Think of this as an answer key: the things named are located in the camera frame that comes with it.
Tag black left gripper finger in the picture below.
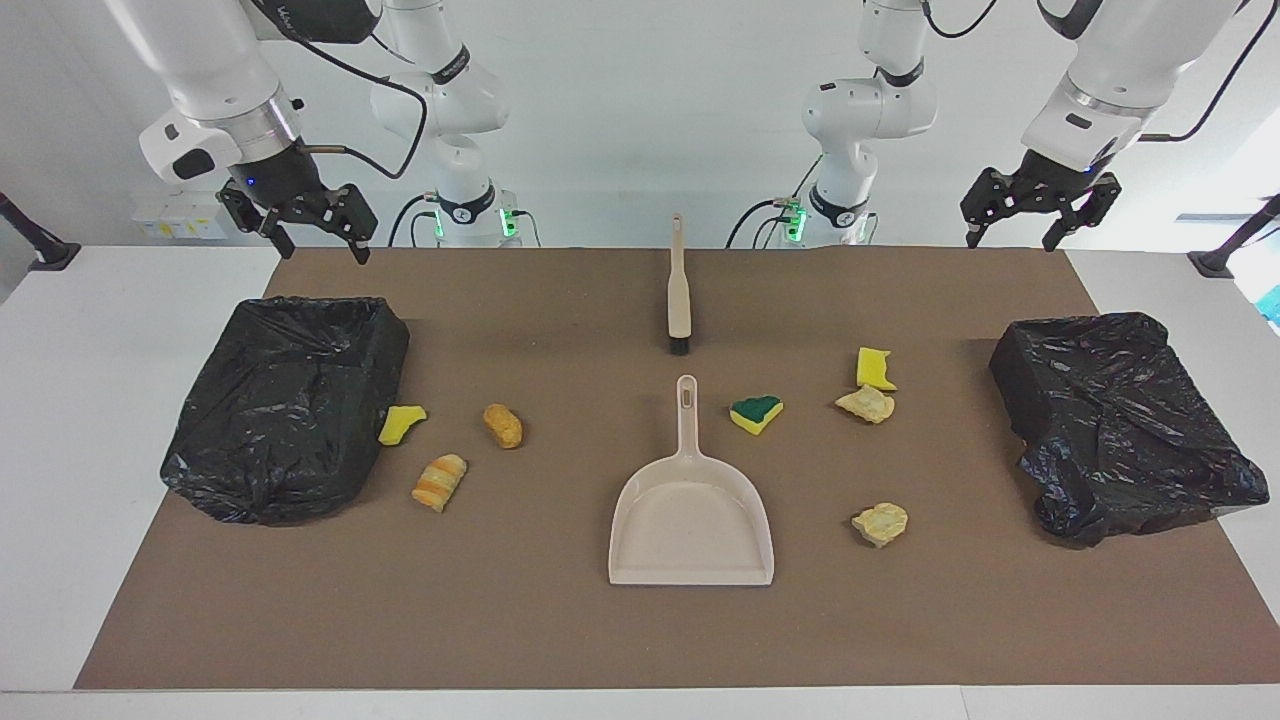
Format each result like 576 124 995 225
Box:
960 168 1021 249
1042 172 1121 252

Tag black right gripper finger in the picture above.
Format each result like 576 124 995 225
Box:
322 183 379 266
218 185 296 260

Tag beige toy bread piece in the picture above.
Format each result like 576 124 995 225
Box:
851 502 910 549
835 384 897 425

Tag green and yellow sponge piece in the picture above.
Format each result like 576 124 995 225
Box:
729 395 785 437

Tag beige hand brush black bristles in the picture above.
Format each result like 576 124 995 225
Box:
667 213 693 357

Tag beige plastic dustpan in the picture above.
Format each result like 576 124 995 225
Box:
608 375 776 587

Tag black bag lined bin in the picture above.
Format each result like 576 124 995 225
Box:
988 312 1271 549
160 295 411 527

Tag yellow sponge scrap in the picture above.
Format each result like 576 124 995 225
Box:
378 405 428 447

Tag brown toy nugget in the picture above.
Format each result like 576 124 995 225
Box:
483 403 524 450

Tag orange striped toy croissant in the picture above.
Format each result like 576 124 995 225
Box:
411 453 469 514

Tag brown table mat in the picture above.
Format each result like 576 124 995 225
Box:
73 247 1280 691

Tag black base cable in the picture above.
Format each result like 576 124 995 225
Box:
725 155 823 248
388 193 441 248

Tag white wall socket box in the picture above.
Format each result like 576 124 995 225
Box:
132 192 239 241

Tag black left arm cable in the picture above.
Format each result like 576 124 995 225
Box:
1138 0 1280 143

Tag black camera stand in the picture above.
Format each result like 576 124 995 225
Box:
1187 195 1280 279
0 190 81 273

